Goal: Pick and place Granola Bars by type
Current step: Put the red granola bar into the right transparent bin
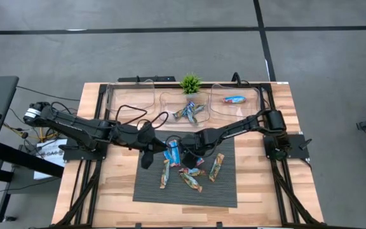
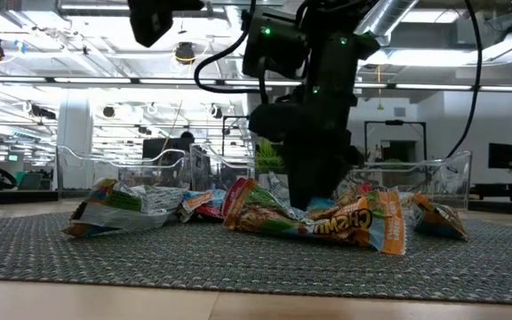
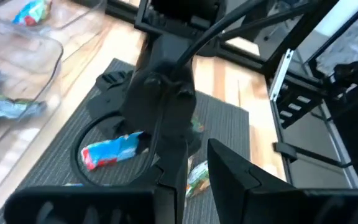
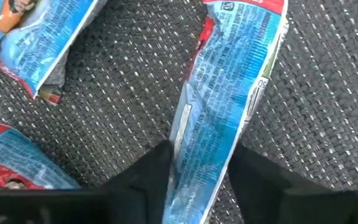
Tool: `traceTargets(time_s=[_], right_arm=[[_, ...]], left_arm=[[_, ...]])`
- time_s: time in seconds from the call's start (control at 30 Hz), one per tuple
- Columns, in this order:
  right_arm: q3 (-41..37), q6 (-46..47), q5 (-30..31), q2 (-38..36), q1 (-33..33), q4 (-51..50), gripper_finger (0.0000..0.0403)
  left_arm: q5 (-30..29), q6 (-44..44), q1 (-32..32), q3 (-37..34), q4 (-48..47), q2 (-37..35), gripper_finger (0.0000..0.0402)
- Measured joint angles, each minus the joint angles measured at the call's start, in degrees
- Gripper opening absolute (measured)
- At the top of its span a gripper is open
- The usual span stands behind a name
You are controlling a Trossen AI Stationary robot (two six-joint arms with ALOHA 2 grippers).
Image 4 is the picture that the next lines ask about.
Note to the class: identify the brown green granola bar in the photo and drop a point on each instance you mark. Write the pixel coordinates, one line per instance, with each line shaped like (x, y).
(53, 93)

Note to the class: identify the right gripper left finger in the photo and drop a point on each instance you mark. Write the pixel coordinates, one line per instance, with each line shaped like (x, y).
(145, 186)

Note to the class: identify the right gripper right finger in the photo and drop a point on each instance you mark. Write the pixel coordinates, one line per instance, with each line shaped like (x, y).
(259, 193)

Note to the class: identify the dark grey woven mat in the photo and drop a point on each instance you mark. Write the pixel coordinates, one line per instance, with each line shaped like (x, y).
(120, 77)

